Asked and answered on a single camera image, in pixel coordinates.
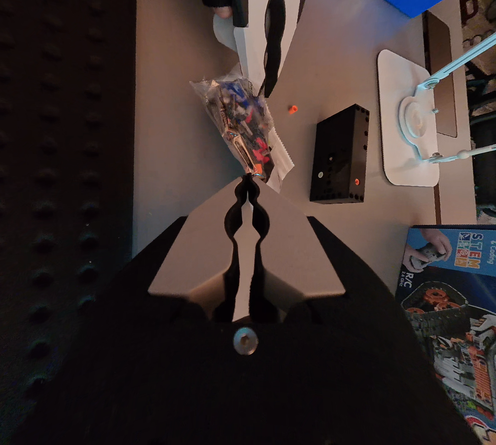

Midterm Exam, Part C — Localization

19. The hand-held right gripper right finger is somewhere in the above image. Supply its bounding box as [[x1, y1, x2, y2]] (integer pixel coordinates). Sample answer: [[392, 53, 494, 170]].
[[249, 175, 345, 322]]

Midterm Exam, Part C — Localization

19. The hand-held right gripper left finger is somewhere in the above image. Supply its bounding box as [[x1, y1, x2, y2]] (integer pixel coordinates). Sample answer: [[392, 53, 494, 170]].
[[148, 175, 246, 322]]

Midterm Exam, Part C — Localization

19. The clear plastic parts bag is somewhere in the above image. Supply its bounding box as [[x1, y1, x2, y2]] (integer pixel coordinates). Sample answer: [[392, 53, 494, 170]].
[[190, 73, 295, 192]]

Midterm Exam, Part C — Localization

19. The white book stand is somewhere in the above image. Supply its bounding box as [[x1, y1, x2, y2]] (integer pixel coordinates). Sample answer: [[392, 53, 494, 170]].
[[378, 31, 496, 187]]

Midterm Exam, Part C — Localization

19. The blue robot kit box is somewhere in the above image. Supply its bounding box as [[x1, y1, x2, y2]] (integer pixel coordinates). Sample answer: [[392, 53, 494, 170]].
[[395, 224, 496, 445]]

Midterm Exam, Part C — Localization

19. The black studded mat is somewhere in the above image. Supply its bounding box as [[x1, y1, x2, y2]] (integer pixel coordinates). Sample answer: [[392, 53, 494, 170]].
[[0, 0, 137, 415]]

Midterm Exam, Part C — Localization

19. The brown desk cable flap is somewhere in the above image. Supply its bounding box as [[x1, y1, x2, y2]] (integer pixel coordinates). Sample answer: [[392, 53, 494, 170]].
[[423, 11, 458, 138]]

